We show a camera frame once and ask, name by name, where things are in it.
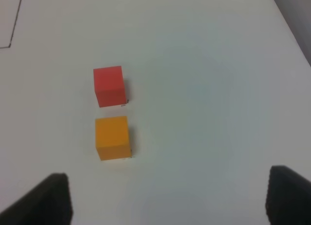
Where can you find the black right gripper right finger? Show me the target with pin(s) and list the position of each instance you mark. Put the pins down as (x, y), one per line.
(288, 199)

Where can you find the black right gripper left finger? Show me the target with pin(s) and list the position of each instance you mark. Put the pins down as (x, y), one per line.
(48, 203)

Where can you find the orange cube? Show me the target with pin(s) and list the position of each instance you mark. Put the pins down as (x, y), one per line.
(112, 138)

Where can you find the red cube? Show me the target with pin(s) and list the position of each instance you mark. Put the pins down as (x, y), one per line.
(109, 86)

